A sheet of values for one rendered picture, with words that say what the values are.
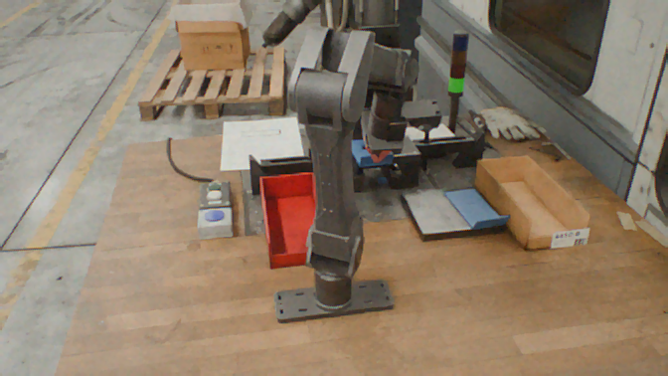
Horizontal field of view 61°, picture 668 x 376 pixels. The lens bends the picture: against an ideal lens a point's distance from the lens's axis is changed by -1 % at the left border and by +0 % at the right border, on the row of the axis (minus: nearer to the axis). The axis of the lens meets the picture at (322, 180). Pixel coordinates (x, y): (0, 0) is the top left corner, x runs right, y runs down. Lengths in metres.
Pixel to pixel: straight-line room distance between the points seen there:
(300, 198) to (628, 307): 0.67
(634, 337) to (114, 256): 0.92
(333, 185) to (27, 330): 1.88
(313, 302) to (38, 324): 1.71
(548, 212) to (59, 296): 2.00
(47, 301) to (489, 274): 1.97
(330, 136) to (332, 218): 0.15
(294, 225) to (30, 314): 1.63
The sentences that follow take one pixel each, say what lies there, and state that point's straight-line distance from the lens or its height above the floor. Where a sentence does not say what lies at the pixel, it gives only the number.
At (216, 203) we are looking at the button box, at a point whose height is 0.93.
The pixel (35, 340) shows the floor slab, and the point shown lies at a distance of 2.48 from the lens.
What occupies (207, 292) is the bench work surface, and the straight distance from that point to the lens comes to 1.04.
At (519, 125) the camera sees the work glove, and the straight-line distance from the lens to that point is 1.63.
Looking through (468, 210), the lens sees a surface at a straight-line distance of 1.21.
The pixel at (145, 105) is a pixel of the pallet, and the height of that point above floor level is 0.11.
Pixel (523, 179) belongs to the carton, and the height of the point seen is 0.91.
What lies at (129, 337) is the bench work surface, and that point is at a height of 0.90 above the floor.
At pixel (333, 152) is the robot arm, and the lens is 0.80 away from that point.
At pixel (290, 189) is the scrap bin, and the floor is 0.92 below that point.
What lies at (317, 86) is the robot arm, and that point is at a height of 1.30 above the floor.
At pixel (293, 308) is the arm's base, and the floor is 0.91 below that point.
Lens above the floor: 1.56
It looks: 30 degrees down
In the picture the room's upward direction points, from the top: 1 degrees counter-clockwise
